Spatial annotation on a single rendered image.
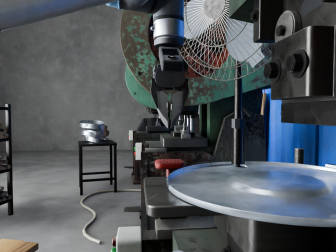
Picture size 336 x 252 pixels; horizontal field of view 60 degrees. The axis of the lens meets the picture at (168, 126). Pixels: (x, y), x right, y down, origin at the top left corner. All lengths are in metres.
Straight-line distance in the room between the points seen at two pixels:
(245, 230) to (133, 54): 1.44
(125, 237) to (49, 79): 6.75
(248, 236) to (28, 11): 0.43
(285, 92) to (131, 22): 1.42
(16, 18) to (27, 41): 7.04
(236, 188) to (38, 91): 7.04
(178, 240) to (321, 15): 0.42
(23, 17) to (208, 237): 0.48
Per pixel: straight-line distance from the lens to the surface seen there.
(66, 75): 7.19
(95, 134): 3.27
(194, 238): 0.58
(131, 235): 0.63
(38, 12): 0.51
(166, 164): 0.68
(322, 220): 0.28
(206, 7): 1.24
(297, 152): 0.61
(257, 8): 0.51
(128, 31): 1.75
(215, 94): 1.74
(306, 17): 0.45
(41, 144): 7.33
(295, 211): 0.31
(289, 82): 0.41
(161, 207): 0.31
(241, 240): 0.40
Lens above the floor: 0.88
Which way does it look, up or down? 3 degrees down
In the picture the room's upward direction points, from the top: straight up
